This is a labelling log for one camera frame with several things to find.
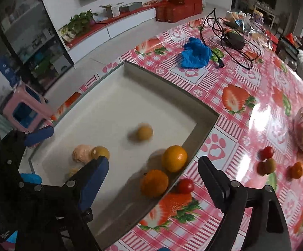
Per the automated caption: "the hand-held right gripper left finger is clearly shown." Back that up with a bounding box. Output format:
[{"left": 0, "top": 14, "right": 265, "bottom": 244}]
[{"left": 17, "top": 156, "right": 109, "bottom": 251}]

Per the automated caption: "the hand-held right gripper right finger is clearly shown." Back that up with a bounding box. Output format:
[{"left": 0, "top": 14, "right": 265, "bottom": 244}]
[{"left": 198, "top": 155, "right": 292, "bottom": 251}]

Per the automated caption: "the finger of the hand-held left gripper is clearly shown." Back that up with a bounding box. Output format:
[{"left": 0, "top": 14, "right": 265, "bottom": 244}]
[{"left": 10, "top": 126, "right": 55, "bottom": 147}]

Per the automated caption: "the red cherry tomato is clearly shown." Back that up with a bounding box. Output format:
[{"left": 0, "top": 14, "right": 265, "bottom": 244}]
[
  {"left": 177, "top": 178, "right": 195, "bottom": 194},
  {"left": 259, "top": 146, "right": 275, "bottom": 160}
]

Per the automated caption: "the brown longan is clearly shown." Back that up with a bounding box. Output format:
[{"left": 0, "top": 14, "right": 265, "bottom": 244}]
[
  {"left": 129, "top": 123, "right": 154, "bottom": 143},
  {"left": 91, "top": 146, "right": 110, "bottom": 160},
  {"left": 257, "top": 158, "right": 276, "bottom": 175}
]

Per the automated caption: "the white rectangular tray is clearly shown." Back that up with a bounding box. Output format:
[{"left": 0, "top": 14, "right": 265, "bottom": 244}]
[{"left": 28, "top": 60, "right": 218, "bottom": 250}]

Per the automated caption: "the orange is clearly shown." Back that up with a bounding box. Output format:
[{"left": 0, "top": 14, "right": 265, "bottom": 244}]
[
  {"left": 290, "top": 161, "right": 303, "bottom": 180},
  {"left": 140, "top": 170, "right": 169, "bottom": 198},
  {"left": 162, "top": 145, "right": 188, "bottom": 172}
]

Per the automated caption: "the person's left hand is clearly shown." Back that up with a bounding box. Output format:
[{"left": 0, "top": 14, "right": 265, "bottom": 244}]
[{"left": 20, "top": 173, "right": 42, "bottom": 186}]

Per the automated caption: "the brown fruit peel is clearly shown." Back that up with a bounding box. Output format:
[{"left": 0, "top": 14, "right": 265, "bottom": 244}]
[{"left": 67, "top": 167, "right": 81, "bottom": 178}]

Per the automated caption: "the pale garlic bulb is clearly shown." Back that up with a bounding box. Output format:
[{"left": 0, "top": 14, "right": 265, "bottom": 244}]
[{"left": 72, "top": 144, "right": 93, "bottom": 165}]

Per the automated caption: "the pink plastic stool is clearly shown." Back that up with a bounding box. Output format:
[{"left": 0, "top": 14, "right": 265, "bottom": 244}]
[{"left": 1, "top": 82, "right": 53, "bottom": 134}]

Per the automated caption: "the blue white carton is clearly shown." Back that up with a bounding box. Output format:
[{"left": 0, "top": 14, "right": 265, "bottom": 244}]
[{"left": 0, "top": 55, "right": 21, "bottom": 92}]

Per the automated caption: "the glass door cabinet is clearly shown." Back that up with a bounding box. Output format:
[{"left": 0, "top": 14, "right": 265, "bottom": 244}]
[{"left": 0, "top": 0, "right": 75, "bottom": 95}]

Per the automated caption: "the strawberry print tablecloth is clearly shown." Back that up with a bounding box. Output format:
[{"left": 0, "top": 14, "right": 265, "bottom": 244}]
[{"left": 49, "top": 18, "right": 303, "bottom": 251}]

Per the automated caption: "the white television console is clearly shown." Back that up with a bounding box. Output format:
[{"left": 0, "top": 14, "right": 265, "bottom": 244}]
[{"left": 63, "top": 4, "right": 158, "bottom": 64}]

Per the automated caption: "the green potted plant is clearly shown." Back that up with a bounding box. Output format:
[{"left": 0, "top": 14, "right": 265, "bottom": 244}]
[{"left": 59, "top": 10, "right": 98, "bottom": 42}]

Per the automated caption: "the blue glove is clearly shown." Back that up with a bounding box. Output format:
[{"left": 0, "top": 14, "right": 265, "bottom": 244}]
[{"left": 180, "top": 37, "right": 213, "bottom": 69}]

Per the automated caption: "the open cardboard box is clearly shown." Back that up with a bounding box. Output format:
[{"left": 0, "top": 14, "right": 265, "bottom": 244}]
[{"left": 99, "top": 4, "right": 121, "bottom": 18}]

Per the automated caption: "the black power adapter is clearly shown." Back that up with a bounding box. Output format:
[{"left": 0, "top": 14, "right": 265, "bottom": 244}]
[{"left": 226, "top": 31, "right": 246, "bottom": 50}]

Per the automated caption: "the black framed screen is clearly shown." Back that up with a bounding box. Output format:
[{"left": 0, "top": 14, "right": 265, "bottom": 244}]
[{"left": 276, "top": 35, "right": 300, "bottom": 60}]

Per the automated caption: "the grey flat box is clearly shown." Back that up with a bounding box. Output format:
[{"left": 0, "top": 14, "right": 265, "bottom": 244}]
[{"left": 119, "top": 2, "right": 143, "bottom": 13}]

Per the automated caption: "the clear plastic bag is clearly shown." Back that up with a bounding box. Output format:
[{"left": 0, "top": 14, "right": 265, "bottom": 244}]
[{"left": 243, "top": 13, "right": 270, "bottom": 42}]

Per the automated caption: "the glass jar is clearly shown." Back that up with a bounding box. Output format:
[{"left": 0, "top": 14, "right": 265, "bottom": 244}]
[{"left": 253, "top": 10, "right": 264, "bottom": 24}]

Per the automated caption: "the white side table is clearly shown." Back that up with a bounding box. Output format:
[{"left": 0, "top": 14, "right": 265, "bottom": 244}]
[{"left": 252, "top": 3, "right": 276, "bottom": 29}]

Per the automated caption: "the stack of red gift boxes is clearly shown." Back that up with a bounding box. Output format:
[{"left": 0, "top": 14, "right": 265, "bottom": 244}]
[{"left": 155, "top": 0, "right": 204, "bottom": 23}]

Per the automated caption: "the black cable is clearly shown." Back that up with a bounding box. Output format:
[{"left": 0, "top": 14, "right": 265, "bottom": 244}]
[{"left": 200, "top": 8, "right": 263, "bottom": 70}]

